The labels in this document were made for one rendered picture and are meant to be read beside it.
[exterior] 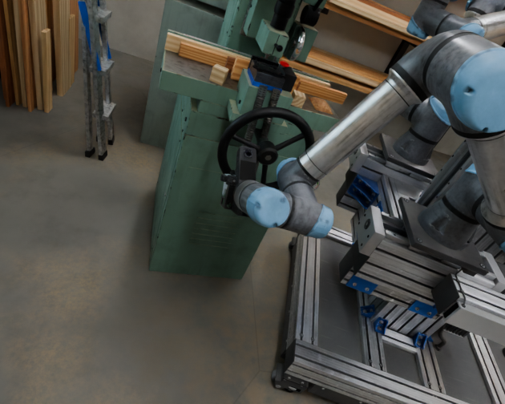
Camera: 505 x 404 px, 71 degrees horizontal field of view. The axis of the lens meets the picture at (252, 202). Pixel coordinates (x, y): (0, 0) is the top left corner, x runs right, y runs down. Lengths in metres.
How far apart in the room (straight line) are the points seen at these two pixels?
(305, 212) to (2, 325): 1.14
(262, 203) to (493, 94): 0.40
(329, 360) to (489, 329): 0.53
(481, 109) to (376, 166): 0.88
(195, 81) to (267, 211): 0.57
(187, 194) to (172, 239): 0.25
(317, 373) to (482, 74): 1.08
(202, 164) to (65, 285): 0.74
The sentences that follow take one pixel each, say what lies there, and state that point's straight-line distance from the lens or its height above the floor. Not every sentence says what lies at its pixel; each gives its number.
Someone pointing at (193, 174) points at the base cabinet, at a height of 0.56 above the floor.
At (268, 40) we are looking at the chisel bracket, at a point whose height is 1.04.
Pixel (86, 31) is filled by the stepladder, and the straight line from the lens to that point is 1.95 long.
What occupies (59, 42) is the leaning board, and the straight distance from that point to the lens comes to 2.66.
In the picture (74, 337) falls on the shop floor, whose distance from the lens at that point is 1.48.
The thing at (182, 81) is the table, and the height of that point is 0.88.
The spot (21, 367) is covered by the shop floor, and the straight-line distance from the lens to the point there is 1.45.
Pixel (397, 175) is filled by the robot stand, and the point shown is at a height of 0.74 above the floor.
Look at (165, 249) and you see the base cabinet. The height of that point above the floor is 0.15.
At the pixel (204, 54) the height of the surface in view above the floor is 0.93.
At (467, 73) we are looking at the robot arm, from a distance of 0.67.
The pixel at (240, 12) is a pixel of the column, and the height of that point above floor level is 1.05.
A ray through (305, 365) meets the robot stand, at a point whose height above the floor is 0.23.
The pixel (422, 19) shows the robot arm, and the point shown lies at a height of 1.25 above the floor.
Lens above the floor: 1.30
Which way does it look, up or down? 36 degrees down
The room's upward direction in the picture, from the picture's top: 24 degrees clockwise
